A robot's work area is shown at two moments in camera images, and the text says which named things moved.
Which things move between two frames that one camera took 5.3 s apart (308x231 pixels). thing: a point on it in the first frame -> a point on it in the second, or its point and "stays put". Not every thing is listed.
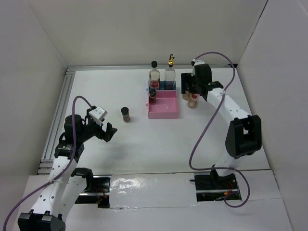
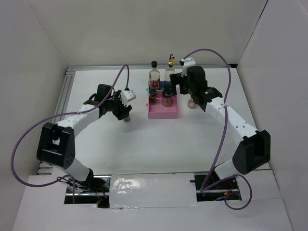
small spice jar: (152, 97) stays put
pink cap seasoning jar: (193, 103) stays put
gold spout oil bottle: (170, 74) stays put
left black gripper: (107, 135) -> (120, 114)
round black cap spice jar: (186, 96) -> (167, 97)
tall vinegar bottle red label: (154, 76) stays put
